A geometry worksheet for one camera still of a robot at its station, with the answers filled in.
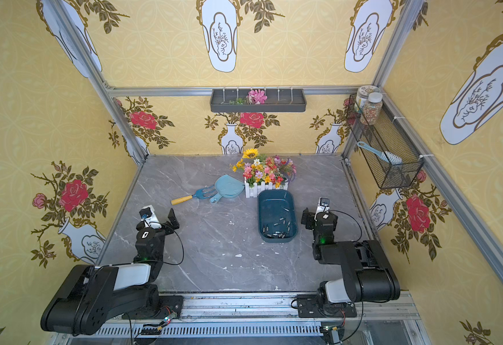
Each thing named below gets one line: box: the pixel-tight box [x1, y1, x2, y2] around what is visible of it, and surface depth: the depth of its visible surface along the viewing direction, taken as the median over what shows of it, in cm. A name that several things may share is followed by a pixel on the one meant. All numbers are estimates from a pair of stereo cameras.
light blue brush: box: [357, 140, 403, 165], surface depth 73 cm
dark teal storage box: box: [257, 189, 299, 244], surface depth 96 cm
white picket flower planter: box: [244, 176, 289, 199], surface depth 100 cm
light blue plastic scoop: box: [209, 174, 245, 205], surface depth 110 cm
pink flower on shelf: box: [245, 89, 269, 105], surface depth 90 cm
